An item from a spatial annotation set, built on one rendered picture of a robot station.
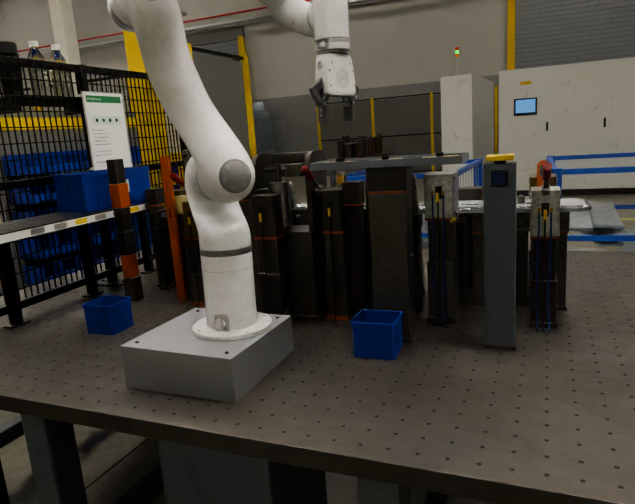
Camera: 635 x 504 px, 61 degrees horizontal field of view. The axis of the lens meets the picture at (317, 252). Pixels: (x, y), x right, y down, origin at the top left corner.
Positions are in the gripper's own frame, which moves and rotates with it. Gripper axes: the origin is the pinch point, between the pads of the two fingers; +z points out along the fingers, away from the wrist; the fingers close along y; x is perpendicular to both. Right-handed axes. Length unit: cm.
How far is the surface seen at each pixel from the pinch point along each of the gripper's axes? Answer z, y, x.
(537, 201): 24, 31, -38
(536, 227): 30, 30, -38
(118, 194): 19, -21, 84
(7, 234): 25, -60, 70
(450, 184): 18.7, 21.5, -19.0
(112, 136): -1, -4, 120
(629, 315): 57, 53, -54
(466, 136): 24, 717, 380
